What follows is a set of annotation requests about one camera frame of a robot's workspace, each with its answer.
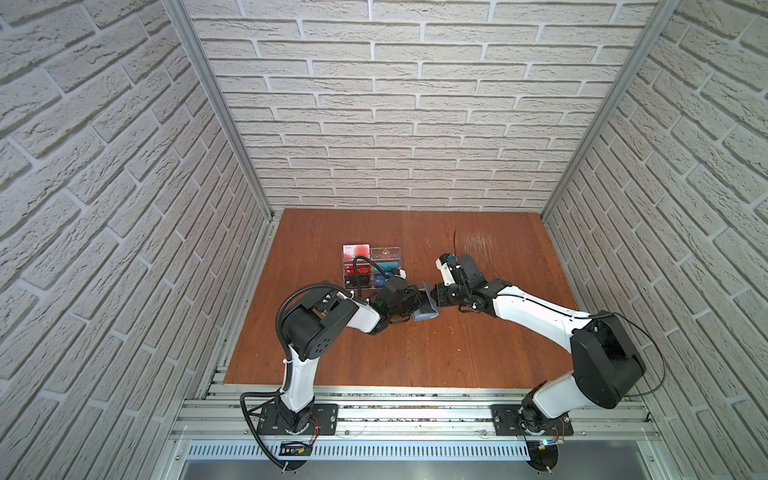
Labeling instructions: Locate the aluminium rail frame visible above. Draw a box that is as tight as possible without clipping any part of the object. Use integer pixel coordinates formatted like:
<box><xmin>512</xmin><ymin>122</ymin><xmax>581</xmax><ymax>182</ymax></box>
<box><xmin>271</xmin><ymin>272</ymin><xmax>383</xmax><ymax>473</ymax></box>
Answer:
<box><xmin>170</xmin><ymin>383</ymin><xmax>661</xmax><ymax>441</ymax></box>

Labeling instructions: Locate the clear acrylic card organizer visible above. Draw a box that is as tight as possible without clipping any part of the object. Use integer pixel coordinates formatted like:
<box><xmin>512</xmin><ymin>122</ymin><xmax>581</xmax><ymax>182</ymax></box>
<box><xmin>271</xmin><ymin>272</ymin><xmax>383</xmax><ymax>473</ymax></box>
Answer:
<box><xmin>353</xmin><ymin>246</ymin><xmax>402</xmax><ymax>268</ymax></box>

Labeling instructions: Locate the red white card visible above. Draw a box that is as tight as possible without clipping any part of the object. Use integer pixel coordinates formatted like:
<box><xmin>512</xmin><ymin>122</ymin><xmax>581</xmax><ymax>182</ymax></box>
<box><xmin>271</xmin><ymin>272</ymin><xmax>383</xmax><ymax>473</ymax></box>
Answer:
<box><xmin>342</xmin><ymin>244</ymin><xmax>370</xmax><ymax>262</ymax></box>

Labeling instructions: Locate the red black cards stack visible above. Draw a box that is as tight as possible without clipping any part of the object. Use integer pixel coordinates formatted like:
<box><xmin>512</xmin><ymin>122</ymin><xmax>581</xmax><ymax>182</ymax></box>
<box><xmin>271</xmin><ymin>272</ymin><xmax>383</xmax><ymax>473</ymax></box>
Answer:
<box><xmin>343</xmin><ymin>260</ymin><xmax>372</xmax><ymax>290</ymax></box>

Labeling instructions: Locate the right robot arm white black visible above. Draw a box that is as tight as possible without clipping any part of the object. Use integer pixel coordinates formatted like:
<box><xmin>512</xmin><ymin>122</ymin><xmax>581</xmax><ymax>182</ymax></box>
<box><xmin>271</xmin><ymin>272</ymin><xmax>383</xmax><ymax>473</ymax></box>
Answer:
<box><xmin>433</xmin><ymin>254</ymin><xmax>646</xmax><ymax>432</ymax></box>

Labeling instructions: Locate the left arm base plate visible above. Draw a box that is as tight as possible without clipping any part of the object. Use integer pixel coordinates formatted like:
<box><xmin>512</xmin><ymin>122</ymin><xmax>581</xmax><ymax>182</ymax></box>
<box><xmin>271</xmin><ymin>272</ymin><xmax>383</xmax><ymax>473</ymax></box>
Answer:
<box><xmin>256</xmin><ymin>401</ymin><xmax>339</xmax><ymax>436</ymax></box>

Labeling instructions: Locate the left black corrugated cable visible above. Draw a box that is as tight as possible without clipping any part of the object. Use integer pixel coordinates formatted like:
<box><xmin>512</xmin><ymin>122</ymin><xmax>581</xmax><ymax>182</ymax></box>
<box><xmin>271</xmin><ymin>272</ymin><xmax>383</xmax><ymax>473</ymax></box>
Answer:
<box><xmin>239</xmin><ymin>255</ymin><xmax>391</xmax><ymax>472</ymax></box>

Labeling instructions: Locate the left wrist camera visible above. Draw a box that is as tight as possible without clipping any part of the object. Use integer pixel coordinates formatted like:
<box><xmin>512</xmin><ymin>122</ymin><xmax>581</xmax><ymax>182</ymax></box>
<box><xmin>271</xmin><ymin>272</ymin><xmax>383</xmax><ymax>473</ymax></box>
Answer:
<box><xmin>390</xmin><ymin>268</ymin><xmax>407</xmax><ymax>279</ymax></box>

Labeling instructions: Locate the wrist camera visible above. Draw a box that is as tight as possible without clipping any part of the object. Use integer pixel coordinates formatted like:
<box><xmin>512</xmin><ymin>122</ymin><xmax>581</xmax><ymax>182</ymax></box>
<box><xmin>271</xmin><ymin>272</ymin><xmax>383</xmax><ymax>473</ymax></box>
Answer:
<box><xmin>390</xmin><ymin>268</ymin><xmax>407</xmax><ymax>279</ymax></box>
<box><xmin>436</xmin><ymin>253</ymin><xmax>456</xmax><ymax>287</ymax></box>

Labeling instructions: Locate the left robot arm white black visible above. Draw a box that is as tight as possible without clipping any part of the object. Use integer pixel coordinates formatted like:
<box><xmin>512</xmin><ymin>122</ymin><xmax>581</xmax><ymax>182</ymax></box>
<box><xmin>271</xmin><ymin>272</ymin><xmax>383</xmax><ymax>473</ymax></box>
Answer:
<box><xmin>276</xmin><ymin>275</ymin><xmax>434</xmax><ymax>432</ymax></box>

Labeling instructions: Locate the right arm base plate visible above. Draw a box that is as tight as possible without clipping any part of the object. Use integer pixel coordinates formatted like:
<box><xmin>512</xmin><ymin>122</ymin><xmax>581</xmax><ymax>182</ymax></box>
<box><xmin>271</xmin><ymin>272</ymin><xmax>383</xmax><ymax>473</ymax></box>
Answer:
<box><xmin>490</xmin><ymin>404</ymin><xmax>574</xmax><ymax>438</ymax></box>

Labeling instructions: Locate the right thin black cable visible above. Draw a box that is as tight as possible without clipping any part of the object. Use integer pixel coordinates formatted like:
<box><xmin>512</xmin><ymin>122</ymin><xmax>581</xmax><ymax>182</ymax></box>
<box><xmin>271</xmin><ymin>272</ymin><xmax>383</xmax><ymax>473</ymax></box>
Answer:
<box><xmin>451</xmin><ymin>230</ymin><xmax>667</xmax><ymax>398</ymax></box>

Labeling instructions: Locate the teal blue cards stack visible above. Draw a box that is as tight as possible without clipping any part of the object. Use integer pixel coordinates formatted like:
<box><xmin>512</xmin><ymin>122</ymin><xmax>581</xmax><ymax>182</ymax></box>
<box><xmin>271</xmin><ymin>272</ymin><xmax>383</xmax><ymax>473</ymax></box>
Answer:
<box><xmin>371</xmin><ymin>260</ymin><xmax>400</xmax><ymax>289</ymax></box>

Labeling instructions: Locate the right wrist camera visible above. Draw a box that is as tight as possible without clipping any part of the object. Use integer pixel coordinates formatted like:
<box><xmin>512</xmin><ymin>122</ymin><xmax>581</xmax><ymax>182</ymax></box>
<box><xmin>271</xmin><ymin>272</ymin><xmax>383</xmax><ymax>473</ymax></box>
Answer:
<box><xmin>436</xmin><ymin>253</ymin><xmax>456</xmax><ymax>287</ymax></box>

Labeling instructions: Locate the blue leather card holder wallet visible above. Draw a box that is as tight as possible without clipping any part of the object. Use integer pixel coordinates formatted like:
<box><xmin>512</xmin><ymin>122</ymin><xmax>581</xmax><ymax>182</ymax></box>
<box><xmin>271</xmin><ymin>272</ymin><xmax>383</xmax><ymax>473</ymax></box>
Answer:
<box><xmin>410</xmin><ymin>283</ymin><xmax>439</xmax><ymax>322</ymax></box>

